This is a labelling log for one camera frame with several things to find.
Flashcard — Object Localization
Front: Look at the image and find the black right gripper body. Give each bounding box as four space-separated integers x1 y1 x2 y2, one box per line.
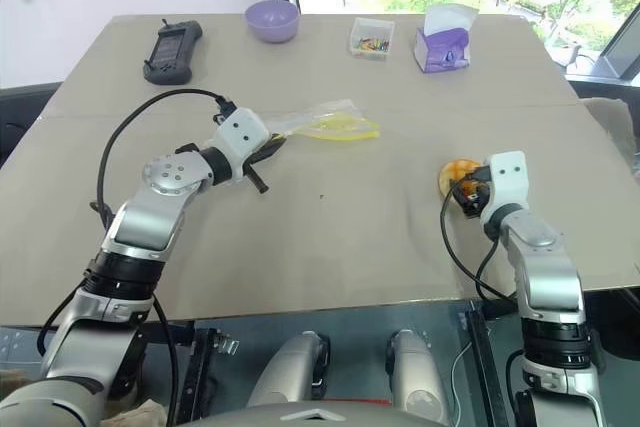
462 174 494 221

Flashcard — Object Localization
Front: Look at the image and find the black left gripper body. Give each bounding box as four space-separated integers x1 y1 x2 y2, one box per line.
242 132 280 174

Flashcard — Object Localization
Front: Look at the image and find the round orange snack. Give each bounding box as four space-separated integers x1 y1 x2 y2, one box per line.
437 158 484 197

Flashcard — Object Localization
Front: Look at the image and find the clear plastic zip bag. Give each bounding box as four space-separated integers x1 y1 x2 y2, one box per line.
262 98 382 144

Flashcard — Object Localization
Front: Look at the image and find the beige cardboard table cover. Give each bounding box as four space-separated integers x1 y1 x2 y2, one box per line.
0 11 640 323

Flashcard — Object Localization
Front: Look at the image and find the purple bowl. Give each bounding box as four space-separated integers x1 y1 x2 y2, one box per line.
243 0 301 44

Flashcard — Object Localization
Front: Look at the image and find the black handheld controller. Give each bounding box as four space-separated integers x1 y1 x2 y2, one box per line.
142 18 204 86

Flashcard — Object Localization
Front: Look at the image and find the purple tissue box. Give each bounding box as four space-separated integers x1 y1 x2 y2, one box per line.
413 3 480 74

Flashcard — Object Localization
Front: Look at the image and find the clear box of coloured pins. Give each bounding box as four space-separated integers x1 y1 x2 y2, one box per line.
348 16 396 62

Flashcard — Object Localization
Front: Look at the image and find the beige crumpled cloth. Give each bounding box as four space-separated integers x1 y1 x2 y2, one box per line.
582 95 640 163

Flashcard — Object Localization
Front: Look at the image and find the silver right robot leg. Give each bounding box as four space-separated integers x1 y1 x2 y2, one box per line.
385 329 451 426

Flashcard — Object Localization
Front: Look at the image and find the silver robot leg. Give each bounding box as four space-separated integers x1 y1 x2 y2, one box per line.
385 329 451 426
247 330 332 411

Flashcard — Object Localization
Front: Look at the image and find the grey monitor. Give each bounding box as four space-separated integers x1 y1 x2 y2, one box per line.
597 9 640 83

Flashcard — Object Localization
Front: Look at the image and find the silver left robot leg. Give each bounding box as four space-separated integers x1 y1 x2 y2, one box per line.
247 330 332 411

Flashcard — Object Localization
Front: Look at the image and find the black chair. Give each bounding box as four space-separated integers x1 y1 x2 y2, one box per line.
0 81 64 168

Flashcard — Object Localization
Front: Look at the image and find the grey robot torso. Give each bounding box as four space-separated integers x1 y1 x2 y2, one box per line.
169 399 444 427

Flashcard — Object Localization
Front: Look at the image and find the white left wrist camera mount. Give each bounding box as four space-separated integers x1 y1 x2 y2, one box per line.
213 106 272 184

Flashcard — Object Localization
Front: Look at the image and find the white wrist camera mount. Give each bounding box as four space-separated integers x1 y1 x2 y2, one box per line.
213 106 272 184
479 150 531 228

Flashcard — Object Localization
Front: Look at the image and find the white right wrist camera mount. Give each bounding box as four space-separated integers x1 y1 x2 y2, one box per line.
479 150 531 228

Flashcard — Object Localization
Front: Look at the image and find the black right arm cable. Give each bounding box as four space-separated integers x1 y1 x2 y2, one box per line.
439 181 521 304

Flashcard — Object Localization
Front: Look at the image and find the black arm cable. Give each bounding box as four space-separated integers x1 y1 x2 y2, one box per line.
89 89 237 228
439 181 521 304

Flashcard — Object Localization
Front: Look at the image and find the black table frame bar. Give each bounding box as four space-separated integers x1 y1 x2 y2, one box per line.
462 299 511 427

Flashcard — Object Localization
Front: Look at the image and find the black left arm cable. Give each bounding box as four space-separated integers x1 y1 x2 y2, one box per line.
89 89 237 228

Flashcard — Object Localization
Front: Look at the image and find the thin white cable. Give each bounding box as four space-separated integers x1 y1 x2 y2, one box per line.
449 339 474 418

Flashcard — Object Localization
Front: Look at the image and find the black bracket with metal clip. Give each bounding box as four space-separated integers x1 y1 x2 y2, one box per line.
177 326 241 423

